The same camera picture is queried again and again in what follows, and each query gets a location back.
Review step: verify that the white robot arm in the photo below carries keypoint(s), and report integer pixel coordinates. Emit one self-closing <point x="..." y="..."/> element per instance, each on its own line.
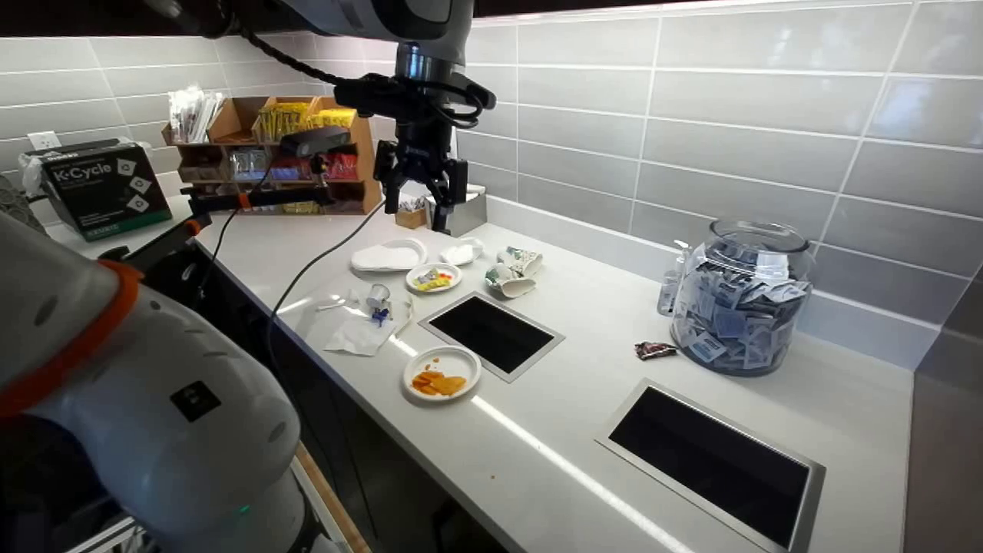
<point x="187" y="432"/>

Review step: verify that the small clear sanitizer bottle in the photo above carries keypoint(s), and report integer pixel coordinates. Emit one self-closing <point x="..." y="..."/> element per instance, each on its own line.
<point x="670" y="282"/>

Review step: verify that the orange tortilla chips pile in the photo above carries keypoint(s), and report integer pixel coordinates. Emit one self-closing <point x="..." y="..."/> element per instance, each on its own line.
<point x="438" y="381"/>

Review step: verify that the dark green cardboard box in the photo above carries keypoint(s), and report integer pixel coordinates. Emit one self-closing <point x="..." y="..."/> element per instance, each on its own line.
<point x="105" y="188"/>

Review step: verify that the clear plastic bag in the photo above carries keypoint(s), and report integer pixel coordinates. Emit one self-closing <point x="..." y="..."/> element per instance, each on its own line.
<point x="343" y="323"/>

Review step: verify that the small clear plastic cup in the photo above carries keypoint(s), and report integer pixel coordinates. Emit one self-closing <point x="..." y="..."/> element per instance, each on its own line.
<point x="380" y="300"/>

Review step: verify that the empty white oval plate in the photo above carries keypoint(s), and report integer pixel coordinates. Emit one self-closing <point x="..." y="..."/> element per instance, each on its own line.
<point x="387" y="260"/>

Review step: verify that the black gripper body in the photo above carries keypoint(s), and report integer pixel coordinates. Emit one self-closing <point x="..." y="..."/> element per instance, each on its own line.
<point x="421" y="153"/>

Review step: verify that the patterned paper cup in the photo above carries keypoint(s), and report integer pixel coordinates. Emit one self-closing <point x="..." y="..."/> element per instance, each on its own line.
<point x="507" y="283"/>
<point x="513" y="266"/>

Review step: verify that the small dark snack wrapper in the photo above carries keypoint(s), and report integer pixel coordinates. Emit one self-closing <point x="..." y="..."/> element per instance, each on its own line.
<point x="656" y="350"/>

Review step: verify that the far plate with snacks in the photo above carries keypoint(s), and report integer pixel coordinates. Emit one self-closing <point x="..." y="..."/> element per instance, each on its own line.
<point x="434" y="279"/>

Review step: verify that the glass jar of packets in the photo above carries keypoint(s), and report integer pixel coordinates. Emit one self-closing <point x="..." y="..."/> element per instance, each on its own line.
<point x="739" y="295"/>

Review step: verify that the metal napkin dispenser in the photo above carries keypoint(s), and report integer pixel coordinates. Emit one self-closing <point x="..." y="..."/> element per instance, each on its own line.
<point x="471" y="214"/>

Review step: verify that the wooden condiment organizer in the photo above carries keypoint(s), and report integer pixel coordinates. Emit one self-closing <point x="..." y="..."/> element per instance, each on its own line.
<point x="278" y="155"/>

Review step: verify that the white paper plate with chips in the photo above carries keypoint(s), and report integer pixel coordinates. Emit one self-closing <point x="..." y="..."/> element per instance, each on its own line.
<point x="453" y="359"/>

